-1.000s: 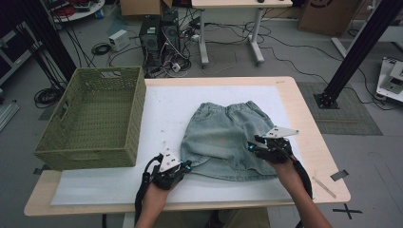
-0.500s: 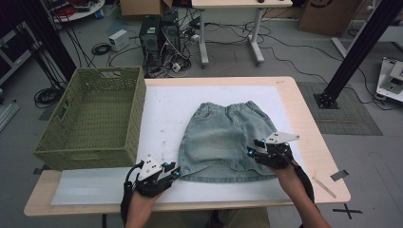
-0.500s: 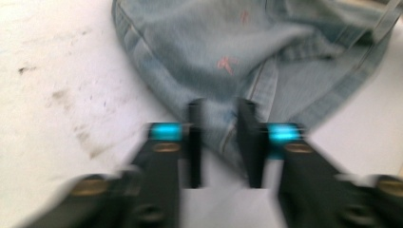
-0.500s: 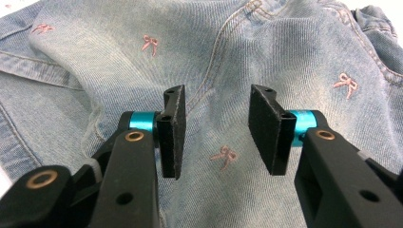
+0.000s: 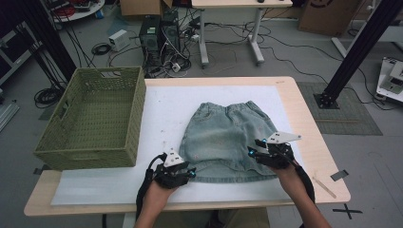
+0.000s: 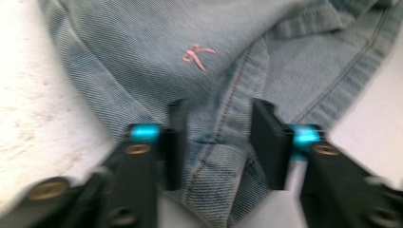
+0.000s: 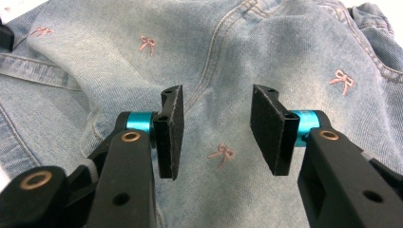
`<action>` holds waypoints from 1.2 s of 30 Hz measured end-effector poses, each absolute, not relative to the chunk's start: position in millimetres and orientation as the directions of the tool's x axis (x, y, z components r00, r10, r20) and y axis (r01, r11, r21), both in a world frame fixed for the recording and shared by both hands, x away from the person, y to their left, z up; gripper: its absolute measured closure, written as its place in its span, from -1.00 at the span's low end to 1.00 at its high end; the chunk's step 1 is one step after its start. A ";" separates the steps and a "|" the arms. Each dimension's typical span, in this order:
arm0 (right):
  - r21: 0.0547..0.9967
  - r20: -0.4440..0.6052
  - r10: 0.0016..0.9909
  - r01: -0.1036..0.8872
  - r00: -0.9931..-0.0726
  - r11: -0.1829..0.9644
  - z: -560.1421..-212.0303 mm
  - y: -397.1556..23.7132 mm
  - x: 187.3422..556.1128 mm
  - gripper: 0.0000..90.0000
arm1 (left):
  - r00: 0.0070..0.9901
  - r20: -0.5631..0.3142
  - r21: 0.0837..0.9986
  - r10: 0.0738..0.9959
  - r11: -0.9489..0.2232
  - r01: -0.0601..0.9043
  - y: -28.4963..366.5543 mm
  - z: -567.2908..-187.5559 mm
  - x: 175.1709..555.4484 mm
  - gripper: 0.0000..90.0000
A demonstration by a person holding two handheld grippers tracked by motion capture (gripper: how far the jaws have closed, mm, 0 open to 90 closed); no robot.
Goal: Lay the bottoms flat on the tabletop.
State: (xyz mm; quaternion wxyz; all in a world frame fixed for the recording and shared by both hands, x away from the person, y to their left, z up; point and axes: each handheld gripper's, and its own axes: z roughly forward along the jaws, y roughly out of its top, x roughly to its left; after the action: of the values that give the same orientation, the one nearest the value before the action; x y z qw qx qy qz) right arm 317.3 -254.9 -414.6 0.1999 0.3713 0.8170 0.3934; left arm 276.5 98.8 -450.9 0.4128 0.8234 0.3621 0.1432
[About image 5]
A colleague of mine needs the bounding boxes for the black cable coil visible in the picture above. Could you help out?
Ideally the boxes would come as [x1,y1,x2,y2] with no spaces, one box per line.
[32,86,65,109]
[90,42,112,56]

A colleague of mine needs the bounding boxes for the white power supply box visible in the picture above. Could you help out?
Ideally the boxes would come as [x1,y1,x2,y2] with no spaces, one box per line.
[107,28,131,52]

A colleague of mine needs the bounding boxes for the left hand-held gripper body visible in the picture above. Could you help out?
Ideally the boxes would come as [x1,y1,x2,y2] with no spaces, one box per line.
[153,151,191,190]

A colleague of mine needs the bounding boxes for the black tape cross mark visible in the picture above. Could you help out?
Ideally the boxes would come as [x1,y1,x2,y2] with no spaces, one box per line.
[332,202,364,220]

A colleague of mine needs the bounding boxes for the light wooden table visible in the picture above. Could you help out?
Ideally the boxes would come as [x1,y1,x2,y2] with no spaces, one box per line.
[23,75,352,228]

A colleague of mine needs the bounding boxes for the grey floor mat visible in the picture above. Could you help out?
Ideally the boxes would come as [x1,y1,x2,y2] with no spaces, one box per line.
[296,81,384,137]

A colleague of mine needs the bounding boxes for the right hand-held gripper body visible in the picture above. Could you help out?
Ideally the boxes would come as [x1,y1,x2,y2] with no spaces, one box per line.
[258,131,302,170]

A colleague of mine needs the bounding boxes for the grey metal rails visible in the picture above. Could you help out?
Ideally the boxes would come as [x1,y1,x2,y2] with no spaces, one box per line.
[0,104,20,132]

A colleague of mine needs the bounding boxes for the person's right hand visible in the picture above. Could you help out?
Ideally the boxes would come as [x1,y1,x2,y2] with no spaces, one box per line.
[272,162,303,194]

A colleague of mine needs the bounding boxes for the thin wooden stick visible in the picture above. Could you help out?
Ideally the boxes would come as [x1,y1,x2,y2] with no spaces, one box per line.
[312,176,337,200]

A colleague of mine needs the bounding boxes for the green woven basket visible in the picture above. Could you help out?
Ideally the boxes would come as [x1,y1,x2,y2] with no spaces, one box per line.
[32,66,147,172]

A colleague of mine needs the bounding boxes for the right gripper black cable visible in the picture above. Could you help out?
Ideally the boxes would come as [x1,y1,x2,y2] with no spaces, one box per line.
[293,160,317,203]

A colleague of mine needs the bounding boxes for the black computer tower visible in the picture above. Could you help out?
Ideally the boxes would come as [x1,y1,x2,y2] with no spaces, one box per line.
[138,13,163,69]
[161,10,182,55]

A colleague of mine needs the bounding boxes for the light blue denim skirt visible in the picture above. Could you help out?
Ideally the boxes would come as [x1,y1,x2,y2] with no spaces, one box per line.
[178,100,281,184]

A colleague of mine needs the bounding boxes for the white machine base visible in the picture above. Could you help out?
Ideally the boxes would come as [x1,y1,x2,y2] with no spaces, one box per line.
[374,56,403,104]

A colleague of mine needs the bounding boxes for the white foam mat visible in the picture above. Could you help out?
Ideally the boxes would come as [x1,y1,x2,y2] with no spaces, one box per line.
[50,85,317,207]

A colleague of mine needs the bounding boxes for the cardboard box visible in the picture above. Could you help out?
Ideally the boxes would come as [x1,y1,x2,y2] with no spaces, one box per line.
[297,0,365,37]
[119,0,174,17]

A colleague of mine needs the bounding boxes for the white-legged wooden desk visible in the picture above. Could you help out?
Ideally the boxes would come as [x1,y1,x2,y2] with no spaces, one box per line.
[190,0,294,66]

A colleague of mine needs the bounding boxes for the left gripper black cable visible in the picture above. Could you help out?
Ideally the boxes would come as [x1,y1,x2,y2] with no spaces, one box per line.
[135,152,167,222]

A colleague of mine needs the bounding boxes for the grey metal rack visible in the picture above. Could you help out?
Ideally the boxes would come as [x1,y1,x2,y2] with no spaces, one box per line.
[0,22,41,86]

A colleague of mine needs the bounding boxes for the white round table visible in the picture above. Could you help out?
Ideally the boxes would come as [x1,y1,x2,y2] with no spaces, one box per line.
[47,0,106,24]

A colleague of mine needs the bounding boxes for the black metal stand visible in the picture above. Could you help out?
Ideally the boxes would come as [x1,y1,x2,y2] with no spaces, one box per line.
[313,0,403,110]
[18,0,80,84]

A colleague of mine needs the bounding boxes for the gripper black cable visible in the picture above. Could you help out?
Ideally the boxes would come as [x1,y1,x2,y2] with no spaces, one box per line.
[293,160,317,203]
[135,152,167,222]

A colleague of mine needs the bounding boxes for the person's khaki trousers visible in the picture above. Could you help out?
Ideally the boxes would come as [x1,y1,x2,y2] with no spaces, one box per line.
[153,207,270,228]

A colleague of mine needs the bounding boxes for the tangle of floor cables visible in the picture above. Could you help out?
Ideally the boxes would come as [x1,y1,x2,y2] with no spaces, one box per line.
[107,9,203,79]

